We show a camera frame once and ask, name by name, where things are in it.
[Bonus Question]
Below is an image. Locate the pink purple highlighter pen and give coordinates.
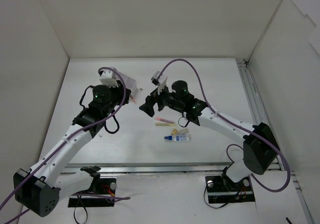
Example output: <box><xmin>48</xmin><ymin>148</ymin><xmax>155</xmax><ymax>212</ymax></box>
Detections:
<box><xmin>155</xmin><ymin>117</ymin><xmax>175</xmax><ymax>124</ymax></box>

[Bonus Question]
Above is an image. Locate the orange marker pen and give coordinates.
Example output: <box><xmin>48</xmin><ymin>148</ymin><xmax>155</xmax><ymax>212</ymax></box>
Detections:
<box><xmin>130</xmin><ymin>95</ymin><xmax>137</xmax><ymax>104</ymax></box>

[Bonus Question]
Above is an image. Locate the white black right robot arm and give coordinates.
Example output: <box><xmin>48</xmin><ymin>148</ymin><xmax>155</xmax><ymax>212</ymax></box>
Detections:
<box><xmin>139</xmin><ymin>80</ymin><xmax>278</xmax><ymax>190</ymax></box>

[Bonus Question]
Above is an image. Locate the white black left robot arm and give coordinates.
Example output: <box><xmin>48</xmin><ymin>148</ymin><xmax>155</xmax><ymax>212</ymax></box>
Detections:
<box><xmin>13</xmin><ymin>85</ymin><xmax>131</xmax><ymax>217</ymax></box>

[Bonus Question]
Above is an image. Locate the yellow highlighter pen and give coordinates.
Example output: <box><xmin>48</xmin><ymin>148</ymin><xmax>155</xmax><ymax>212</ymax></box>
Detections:
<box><xmin>155</xmin><ymin>122</ymin><xmax>176</xmax><ymax>127</ymax></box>

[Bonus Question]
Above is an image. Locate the white divided organizer box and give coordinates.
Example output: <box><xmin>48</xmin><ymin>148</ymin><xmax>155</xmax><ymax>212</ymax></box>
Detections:
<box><xmin>114</xmin><ymin>68</ymin><xmax>138</xmax><ymax>98</ymax></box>

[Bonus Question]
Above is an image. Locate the yellow eraser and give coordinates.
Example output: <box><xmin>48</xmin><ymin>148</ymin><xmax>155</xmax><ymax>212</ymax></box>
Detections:
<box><xmin>171</xmin><ymin>128</ymin><xmax>178</xmax><ymax>135</ymax></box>

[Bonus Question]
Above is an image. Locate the blue white correction pen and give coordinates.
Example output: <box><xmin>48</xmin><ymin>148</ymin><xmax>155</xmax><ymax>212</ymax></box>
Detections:
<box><xmin>164</xmin><ymin>135</ymin><xmax>191</xmax><ymax>142</ymax></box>

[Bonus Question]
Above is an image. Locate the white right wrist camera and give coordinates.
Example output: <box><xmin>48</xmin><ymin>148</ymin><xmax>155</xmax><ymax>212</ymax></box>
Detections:
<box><xmin>150</xmin><ymin>71</ymin><xmax>168</xmax><ymax>97</ymax></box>

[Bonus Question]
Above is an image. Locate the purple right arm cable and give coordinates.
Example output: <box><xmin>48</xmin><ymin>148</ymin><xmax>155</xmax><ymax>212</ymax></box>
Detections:
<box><xmin>159</xmin><ymin>58</ymin><xmax>292</xmax><ymax>192</ymax></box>

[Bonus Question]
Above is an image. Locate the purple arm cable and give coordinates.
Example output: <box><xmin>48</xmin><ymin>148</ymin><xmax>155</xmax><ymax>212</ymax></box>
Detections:
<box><xmin>0</xmin><ymin>67</ymin><xmax>132</xmax><ymax>224</ymax></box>
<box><xmin>159</xmin><ymin>58</ymin><xmax>292</xmax><ymax>192</ymax></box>

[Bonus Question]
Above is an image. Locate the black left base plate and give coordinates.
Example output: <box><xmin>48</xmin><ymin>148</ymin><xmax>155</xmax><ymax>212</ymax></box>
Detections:
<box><xmin>67</xmin><ymin>177</ymin><xmax>117</xmax><ymax>208</ymax></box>

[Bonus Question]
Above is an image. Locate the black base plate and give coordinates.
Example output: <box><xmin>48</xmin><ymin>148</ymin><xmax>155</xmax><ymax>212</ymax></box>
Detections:
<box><xmin>204</xmin><ymin>175</ymin><xmax>256</xmax><ymax>209</ymax></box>
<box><xmin>67</xmin><ymin>177</ymin><xmax>117</xmax><ymax>208</ymax></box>

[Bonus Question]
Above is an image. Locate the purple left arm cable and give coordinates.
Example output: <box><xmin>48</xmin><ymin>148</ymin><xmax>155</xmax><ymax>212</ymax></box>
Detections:
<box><xmin>0</xmin><ymin>67</ymin><xmax>132</xmax><ymax>224</ymax></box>

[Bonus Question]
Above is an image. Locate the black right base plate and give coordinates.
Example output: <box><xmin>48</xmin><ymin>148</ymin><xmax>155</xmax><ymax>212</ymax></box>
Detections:
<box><xmin>204</xmin><ymin>175</ymin><xmax>256</xmax><ymax>209</ymax></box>

